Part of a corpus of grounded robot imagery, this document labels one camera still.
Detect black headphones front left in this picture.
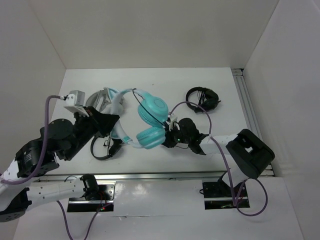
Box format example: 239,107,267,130
90,135,125,161

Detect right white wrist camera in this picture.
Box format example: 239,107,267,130
166,114,178,131

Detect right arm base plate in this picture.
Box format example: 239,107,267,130
199,181,250,210

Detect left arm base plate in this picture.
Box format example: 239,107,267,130
67,180,116,213

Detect white grey gaming headset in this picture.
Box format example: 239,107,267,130
85,87,120,114

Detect black headphones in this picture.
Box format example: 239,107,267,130
185,86,221,112
90,135,125,161

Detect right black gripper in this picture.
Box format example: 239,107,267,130
158,123,191,148

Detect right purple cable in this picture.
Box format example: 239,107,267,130
169,101,270,216

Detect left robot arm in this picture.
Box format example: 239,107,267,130
0,106,120,223

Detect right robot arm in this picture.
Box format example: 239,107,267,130
162,118,275,197

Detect teal cat-ear headphones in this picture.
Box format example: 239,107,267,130
110,88,169,150

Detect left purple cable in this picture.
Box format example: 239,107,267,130
0,94,68,186

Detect purple cable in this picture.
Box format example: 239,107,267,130
0,94,68,186
169,101,270,216

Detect black headphones back right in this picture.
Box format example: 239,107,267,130
185,86,221,112

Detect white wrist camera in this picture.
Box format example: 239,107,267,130
166,114,178,131
64,90,89,117

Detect aluminium side rail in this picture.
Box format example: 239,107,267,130
231,67,273,173

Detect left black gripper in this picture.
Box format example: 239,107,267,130
64,105,122,160

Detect aluminium front rail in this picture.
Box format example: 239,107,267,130
38,167,275,183

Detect thin black headphone cable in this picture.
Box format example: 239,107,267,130
131,87,167,130

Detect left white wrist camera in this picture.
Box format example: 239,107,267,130
64,90,89,117

